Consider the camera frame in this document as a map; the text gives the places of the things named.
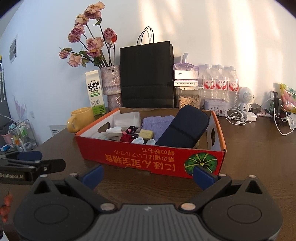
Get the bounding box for white round cap bottle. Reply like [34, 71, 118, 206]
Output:
[132, 137, 144, 145]

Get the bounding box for person's left hand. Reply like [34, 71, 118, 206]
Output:
[1, 192, 13, 223]

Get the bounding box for colourful snack bag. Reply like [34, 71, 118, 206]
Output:
[280, 83, 296, 114]

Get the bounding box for white charger block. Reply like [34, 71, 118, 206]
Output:
[242, 111, 257, 122]

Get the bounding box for wire rack with toiletries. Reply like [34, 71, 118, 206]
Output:
[1, 119, 38, 152]

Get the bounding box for braided cable pink tie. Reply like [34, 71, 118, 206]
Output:
[122, 126, 139, 137]

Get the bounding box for water bottle red label right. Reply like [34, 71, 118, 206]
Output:
[228, 66, 239, 107]

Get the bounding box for lavender knitted cloth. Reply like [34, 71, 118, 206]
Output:
[142, 115, 175, 141]

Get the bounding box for dried pink rose bouquet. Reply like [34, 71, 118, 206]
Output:
[59, 1, 117, 68]

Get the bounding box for white green milk carton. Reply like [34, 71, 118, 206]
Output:
[85, 70, 106, 115]

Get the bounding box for mottled purple vase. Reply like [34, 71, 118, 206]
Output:
[101, 65, 122, 111]

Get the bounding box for red pumpkin cardboard box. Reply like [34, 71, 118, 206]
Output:
[75, 108, 226, 178]

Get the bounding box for red fabric item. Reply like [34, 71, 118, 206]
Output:
[120, 134, 134, 143]

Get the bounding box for white flat box on jar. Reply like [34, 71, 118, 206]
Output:
[174, 80, 199, 90]

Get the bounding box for printed metal tin box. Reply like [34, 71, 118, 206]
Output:
[204, 98, 229, 116]

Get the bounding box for clear jar of seeds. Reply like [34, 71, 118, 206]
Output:
[176, 86, 201, 108]

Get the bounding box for white round robot toy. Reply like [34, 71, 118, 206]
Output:
[238, 87, 254, 111]

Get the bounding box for black paper shopping bag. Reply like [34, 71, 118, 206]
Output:
[120, 26, 177, 108]

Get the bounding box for yellow ceramic mug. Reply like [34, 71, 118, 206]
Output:
[67, 107, 95, 133]

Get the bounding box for dark green small bottle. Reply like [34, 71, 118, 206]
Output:
[269, 91, 278, 114]

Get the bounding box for white cap small bottle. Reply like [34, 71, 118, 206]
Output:
[146, 138, 156, 146]

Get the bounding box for water bottle red label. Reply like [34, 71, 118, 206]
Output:
[203, 64, 215, 99]
[228, 66, 239, 107]
[215, 64, 227, 100]

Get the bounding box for water bottle red label left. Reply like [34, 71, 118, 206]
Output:
[203, 64, 215, 99]

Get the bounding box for yellow soap bar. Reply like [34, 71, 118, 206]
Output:
[138, 129, 154, 140]

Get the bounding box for white wired earphones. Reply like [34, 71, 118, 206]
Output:
[225, 106, 252, 126]

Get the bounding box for water bottle red label middle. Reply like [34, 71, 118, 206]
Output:
[215, 64, 227, 100]

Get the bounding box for navy blue fabric pouch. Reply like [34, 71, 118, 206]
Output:
[156, 105, 209, 149]

